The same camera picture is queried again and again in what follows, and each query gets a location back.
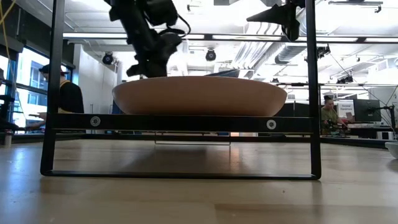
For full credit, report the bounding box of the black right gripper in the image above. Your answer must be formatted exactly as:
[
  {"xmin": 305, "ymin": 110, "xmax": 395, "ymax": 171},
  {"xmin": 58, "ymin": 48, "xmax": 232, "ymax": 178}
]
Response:
[{"xmin": 246, "ymin": 0, "xmax": 307, "ymax": 43}]

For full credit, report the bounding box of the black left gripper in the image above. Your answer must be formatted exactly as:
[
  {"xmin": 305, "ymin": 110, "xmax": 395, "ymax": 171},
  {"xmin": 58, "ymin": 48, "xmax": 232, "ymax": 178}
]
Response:
[{"xmin": 126, "ymin": 30, "xmax": 185, "ymax": 78}]

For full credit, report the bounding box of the pink plate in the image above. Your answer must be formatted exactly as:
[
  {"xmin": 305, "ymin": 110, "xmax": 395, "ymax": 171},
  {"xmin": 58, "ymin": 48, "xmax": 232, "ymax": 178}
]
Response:
[{"xmin": 111, "ymin": 75, "xmax": 288, "ymax": 118}]

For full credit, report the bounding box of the person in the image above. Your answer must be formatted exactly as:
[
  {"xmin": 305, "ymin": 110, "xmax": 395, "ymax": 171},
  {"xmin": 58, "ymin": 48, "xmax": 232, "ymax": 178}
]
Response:
[
  {"xmin": 24, "ymin": 63, "xmax": 85, "ymax": 132},
  {"xmin": 320, "ymin": 94, "xmax": 349, "ymax": 135}
]

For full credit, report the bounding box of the white printed sign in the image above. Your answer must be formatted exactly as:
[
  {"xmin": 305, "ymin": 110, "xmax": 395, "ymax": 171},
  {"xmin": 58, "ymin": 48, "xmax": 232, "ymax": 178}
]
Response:
[{"xmin": 337, "ymin": 100, "xmax": 355, "ymax": 121}]

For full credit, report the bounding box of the black computer monitor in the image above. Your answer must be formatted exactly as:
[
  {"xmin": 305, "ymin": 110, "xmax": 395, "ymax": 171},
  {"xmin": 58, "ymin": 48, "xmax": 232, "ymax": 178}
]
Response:
[{"xmin": 353, "ymin": 98, "xmax": 382, "ymax": 123}]

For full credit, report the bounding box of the white cylindrical container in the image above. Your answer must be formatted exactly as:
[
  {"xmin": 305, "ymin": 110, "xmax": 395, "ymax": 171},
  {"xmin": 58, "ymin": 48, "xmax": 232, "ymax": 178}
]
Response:
[{"xmin": 3, "ymin": 129, "xmax": 13, "ymax": 147}]

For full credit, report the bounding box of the white box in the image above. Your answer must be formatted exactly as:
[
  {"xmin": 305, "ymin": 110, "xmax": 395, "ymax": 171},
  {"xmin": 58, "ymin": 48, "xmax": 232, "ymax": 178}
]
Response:
[{"xmin": 376, "ymin": 130, "xmax": 396, "ymax": 141}]

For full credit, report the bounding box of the light green plate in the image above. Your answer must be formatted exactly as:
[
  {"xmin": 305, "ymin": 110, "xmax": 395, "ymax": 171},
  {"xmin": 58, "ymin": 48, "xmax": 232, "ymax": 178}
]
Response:
[{"xmin": 384, "ymin": 141, "xmax": 398, "ymax": 160}]

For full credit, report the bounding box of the silver ventilation duct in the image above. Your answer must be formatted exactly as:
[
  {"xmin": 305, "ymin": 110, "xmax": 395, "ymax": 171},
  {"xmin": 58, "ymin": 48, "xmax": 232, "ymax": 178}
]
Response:
[{"xmin": 275, "ymin": 44, "xmax": 308, "ymax": 65}]

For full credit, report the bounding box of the black aluminium table frame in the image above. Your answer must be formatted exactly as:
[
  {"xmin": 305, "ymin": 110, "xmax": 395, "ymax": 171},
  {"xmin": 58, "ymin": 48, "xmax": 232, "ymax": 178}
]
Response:
[{"xmin": 0, "ymin": 132, "xmax": 398, "ymax": 149}]

